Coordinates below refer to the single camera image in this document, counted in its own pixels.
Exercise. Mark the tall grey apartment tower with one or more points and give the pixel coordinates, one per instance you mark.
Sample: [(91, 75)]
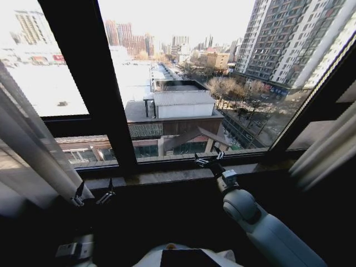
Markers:
[(281, 41)]

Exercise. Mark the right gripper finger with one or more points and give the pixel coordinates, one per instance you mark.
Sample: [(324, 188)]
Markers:
[(220, 155), (202, 162)]

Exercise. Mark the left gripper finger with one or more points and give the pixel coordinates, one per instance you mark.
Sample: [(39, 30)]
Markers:
[(77, 198), (106, 197)]

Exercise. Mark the white robot front shell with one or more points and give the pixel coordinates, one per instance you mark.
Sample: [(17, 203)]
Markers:
[(150, 257)]

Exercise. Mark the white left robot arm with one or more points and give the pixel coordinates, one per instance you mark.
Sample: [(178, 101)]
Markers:
[(80, 248)]

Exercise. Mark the low building with white cabin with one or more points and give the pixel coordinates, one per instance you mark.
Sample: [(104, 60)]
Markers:
[(183, 105)]

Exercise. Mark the pale sheer curtain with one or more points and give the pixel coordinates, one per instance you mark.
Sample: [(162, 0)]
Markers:
[(33, 144), (322, 155)]

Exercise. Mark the stone window sill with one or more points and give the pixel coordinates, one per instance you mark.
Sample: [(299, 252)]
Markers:
[(167, 174)]

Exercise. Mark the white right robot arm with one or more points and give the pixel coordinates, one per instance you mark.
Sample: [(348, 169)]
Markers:
[(264, 231)]

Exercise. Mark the black window frame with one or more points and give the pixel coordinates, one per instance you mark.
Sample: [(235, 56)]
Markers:
[(83, 69)]

